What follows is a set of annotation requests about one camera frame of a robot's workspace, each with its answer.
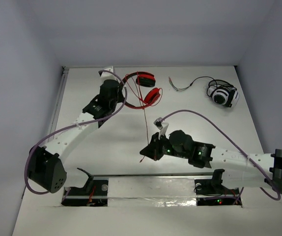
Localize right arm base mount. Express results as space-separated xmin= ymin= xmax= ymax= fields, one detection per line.
xmin=194 ymin=169 xmax=242 ymax=207

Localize purple cable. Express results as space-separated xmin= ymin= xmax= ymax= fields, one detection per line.
xmin=24 ymin=70 xmax=128 ymax=194
xmin=159 ymin=110 xmax=282 ymax=201

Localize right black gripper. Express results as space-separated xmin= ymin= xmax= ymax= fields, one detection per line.
xmin=140 ymin=132 xmax=189 ymax=161

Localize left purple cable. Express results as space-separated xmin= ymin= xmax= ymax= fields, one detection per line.
xmin=24 ymin=70 xmax=128 ymax=194

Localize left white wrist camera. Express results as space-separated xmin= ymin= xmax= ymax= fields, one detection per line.
xmin=98 ymin=66 xmax=116 ymax=83

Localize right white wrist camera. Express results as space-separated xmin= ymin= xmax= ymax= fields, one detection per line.
xmin=153 ymin=117 xmax=169 ymax=139

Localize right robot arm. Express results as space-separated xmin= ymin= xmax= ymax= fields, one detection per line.
xmin=140 ymin=130 xmax=282 ymax=194

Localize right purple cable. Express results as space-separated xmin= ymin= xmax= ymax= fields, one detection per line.
xmin=159 ymin=110 xmax=282 ymax=201

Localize red black headphones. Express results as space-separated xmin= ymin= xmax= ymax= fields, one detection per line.
xmin=120 ymin=71 xmax=163 ymax=164

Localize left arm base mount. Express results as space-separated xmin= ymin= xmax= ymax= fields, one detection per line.
xmin=61 ymin=168 xmax=109 ymax=207

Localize aluminium side rail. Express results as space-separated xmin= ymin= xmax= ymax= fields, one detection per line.
xmin=20 ymin=66 xmax=70 ymax=200

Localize white black headphones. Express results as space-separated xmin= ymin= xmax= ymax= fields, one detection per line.
xmin=169 ymin=76 xmax=240 ymax=108

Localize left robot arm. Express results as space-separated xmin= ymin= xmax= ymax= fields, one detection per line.
xmin=24 ymin=78 xmax=128 ymax=195

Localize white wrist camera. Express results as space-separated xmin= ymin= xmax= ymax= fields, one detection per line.
xmin=153 ymin=117 xmax=169 ymax=139
xmin=98 ymin=66 xmax=116 ymax=83

